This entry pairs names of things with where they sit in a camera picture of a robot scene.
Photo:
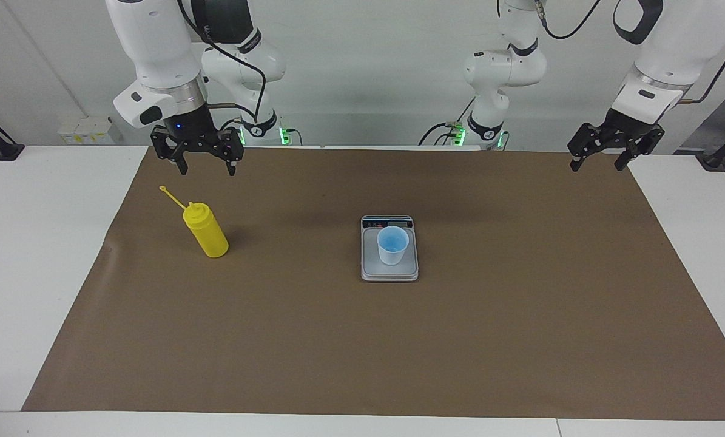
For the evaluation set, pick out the brown paper table mat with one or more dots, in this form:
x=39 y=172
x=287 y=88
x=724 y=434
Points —
x=362 y=346

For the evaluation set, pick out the white box with yellow labels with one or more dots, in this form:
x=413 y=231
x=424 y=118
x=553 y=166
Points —
x=86 y=130

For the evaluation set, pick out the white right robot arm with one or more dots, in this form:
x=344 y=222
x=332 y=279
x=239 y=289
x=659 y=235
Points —
x=156 y=42

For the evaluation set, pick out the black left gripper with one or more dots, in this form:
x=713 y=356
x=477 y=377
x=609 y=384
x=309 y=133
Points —
x=629 y=126

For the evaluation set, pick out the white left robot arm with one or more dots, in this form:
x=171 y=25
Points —
x=502 y=67

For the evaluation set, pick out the light blue plastic cup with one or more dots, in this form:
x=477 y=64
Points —
x=392 y=255

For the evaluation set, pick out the silver digital kitchen scale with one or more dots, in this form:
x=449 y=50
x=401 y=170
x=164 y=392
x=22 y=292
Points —
x=368 y=258

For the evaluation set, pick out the yellow squeeze bottle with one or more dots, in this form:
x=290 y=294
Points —
x=210 y=237

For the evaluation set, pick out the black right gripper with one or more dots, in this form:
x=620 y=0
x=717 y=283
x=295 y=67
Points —
x=192 y=130

